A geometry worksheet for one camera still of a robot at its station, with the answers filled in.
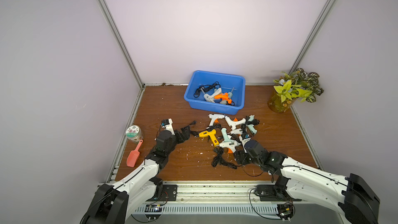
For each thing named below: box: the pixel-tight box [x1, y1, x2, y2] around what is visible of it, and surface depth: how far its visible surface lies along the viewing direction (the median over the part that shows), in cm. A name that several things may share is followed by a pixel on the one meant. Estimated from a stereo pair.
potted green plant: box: [267, 67, 324, 114], surface depth 91 cm
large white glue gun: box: [200, 87, 222, 103], surface depth 111 cm
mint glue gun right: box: [246, 114, 258, 135], surface depth 97 cm
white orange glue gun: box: [224, 116, 247, 130], surface depth 97 cm
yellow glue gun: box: [199, 128, 220, 147], surface depth 94 cm
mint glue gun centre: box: [221, 127, 233, 143], surface depth 92 cm
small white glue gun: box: [207, 113, 225, 127], surface depth 102 cm
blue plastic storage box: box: [183, 70, 246, 116], surface depth 112 cm
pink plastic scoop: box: [126, 139, 144, 168], surface depth 86 cm
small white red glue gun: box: [231, 128, 244, 140], surface depth 94 cm
